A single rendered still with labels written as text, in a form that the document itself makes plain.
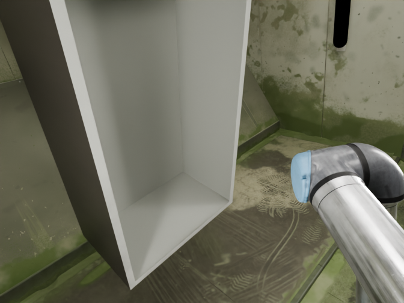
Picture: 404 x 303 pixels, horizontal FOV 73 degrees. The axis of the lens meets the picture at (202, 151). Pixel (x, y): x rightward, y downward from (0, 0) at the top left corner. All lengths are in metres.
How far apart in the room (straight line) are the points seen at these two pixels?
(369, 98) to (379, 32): 0.49
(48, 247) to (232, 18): 1.56
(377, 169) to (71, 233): 1.65
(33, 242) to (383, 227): 1.71
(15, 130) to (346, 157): 1.80
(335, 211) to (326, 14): 2.15
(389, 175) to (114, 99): 0.89
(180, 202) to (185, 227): 0.15
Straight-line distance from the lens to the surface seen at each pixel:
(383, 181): 0.73
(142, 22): 1.12
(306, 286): 1.59
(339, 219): 0.58
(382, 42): 2.49
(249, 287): 1.57
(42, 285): 1.96
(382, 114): 2.61
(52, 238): 1.90
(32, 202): 1.91
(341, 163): 0.66
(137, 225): 1.31
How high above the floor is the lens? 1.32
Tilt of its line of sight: 27 degrees down
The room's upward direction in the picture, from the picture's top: 9 degrees counter-clockwise
